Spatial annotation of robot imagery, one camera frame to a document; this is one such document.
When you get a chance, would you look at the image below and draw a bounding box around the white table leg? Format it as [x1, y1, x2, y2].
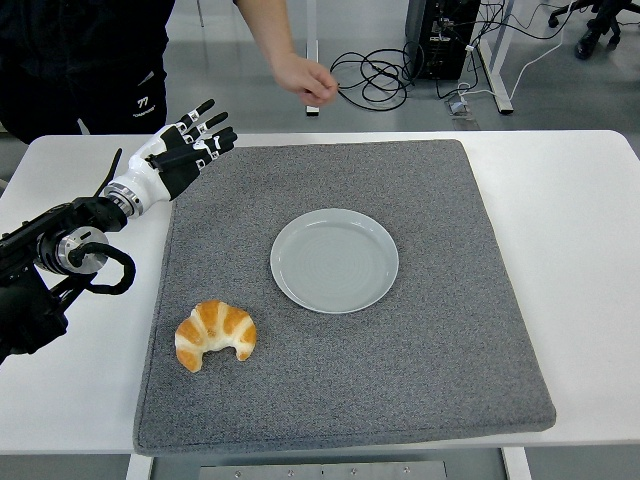
[124, 453, 154, 480]
[502, 446, 532, 480]

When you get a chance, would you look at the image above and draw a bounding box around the slanted white desk leg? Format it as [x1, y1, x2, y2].
[477, 0, 515, 116]

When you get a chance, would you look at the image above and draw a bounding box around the grey metal plate with screws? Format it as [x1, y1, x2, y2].
[198, 460, 449, 480]

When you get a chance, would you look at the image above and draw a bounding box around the grey table crossbeam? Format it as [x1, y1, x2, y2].
[149, 447, 507, 480]

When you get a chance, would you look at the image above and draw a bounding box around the black computer tower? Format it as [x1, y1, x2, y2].
[403, 0, 481, 82]

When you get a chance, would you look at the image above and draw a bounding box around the black coiled floor cable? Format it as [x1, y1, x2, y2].
[327, 42, 419, 110]

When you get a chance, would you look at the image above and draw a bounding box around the white floor cable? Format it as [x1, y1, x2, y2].
[455, 0, 579, 101]

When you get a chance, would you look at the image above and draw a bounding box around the pale grey round plate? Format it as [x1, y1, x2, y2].
[269, 208, 400, 315]

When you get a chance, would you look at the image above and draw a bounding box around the person's hand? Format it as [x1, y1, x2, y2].
[272, 51, 340, 107]

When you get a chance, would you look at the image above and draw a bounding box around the grey fabric mat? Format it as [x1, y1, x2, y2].
[132, 138, 558, 456]

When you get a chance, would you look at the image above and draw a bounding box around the grey floor socket box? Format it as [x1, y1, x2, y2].
[443, 97, 476, 121]

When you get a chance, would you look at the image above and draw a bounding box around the black office chair base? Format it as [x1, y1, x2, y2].
[547, 0, 577, 29]

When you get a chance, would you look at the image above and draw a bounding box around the person's leg with black shoe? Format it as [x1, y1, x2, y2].
[573, 0, 640, 61]

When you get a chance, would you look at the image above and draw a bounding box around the person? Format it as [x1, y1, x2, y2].
[0, 0, 177, 146]

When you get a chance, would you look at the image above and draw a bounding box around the golden croissant bread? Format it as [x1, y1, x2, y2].
[174, 299, 258, 374]

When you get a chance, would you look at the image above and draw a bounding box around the straight white desk leg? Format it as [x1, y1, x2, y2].
[303, 0, 320, 119]

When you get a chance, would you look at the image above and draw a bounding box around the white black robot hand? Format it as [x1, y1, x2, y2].
[113, 98, 239, 206]

